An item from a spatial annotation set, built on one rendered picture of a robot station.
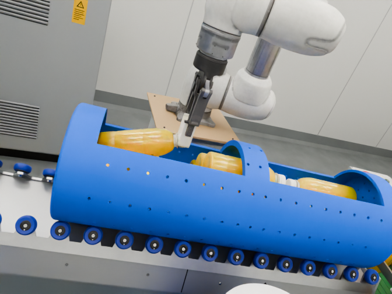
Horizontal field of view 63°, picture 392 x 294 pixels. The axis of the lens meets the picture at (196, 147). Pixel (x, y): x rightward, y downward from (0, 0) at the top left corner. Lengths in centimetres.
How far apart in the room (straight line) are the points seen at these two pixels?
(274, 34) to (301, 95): 374
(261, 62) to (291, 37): 61
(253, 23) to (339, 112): 427
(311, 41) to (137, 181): 46
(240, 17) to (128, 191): 42
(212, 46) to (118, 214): 41
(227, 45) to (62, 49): 167
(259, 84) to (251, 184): 64
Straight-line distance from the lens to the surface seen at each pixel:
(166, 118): 138
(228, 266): 93
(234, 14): 70
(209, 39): 72
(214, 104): 138
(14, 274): 92
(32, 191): 99
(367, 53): 475
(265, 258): 95
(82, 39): 225
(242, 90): 134
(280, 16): 70
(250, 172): 77
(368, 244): 98
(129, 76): 366
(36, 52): 231
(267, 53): 130
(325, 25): 72
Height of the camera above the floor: 157
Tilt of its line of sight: 27 degrees down
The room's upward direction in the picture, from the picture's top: 21 degrees clockwise
